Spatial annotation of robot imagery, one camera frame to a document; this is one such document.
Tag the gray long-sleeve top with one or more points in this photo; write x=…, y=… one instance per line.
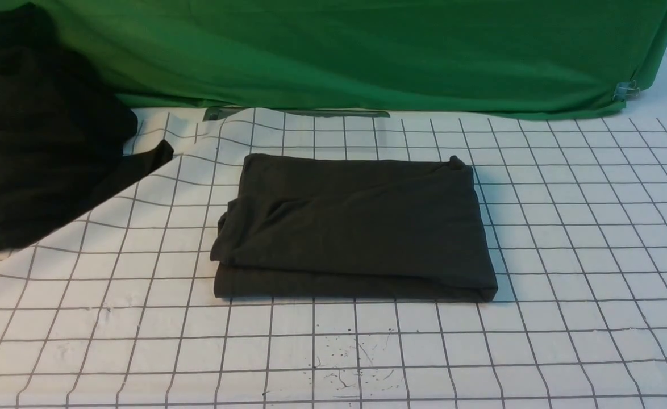
x=367, y=229

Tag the green backdrop cloth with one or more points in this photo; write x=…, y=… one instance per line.
x=534, y=60

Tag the white grid table cloth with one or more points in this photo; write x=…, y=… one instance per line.
x=117, y=309

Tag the black cloth pile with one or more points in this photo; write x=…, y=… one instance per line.
x=62, y=132

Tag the metal binder clip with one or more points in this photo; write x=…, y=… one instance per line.
x=626, y=90

